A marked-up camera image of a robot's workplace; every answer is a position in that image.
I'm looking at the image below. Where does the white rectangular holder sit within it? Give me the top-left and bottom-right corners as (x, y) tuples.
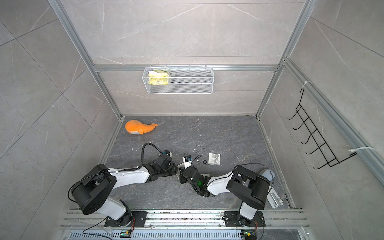
(267, 186), (284, 209)

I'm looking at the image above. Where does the black wall hook rack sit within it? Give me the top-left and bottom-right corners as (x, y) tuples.
(287, 89), (357, 170)

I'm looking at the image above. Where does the orange plush whale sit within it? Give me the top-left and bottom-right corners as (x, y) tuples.
(125, 120), (158, 135)

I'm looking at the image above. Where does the white wire wall basket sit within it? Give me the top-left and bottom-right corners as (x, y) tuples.
(142, 67), (215, 95)

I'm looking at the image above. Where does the yellow sponge in basket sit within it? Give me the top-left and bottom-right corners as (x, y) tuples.
(148, 70), (171, 85)

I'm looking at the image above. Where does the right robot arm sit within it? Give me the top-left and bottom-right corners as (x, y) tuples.
(179, 164), (275, 227)

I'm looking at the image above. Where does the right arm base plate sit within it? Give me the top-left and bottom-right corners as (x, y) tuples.
(222, 211), (266, 228)

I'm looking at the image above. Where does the white zip tie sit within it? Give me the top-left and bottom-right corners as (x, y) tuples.
(348, 147), (376, 153)

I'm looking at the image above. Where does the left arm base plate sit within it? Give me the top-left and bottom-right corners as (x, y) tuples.
(104, 211), (148, 228)

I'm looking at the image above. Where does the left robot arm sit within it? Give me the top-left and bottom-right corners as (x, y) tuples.
(67, 143), (178, 227)

